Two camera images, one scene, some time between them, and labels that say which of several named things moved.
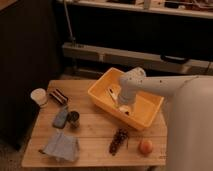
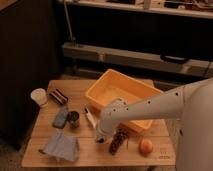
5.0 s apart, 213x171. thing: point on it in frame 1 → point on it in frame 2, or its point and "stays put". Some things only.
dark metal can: (73, 119) stays put
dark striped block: (60, 96) stays put
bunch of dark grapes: (121, 136) stays put
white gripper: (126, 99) → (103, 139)
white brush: (114, 94) → (90, 117)
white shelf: (195, 8) stays put
